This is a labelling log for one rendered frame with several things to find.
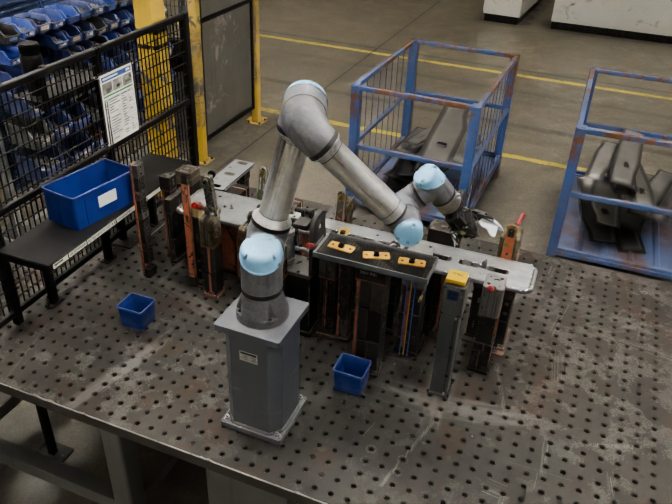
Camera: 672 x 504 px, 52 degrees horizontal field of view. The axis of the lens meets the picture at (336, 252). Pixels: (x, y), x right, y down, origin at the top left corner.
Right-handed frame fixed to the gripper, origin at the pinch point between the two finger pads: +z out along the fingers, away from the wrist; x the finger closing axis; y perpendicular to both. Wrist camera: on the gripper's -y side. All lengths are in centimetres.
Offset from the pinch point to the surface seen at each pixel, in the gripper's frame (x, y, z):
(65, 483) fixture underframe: -162, 62, -7
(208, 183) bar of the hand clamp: -86, -28, -38
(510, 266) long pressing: -4.5, -12.0, 34.9
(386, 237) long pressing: -44, -24, 14
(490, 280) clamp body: -5.3, 3.3, 18.9
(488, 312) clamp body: -9.1, 11.0, 25.1
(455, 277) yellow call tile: -7.9, 13.3, -1.0
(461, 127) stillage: -80, -227, 153
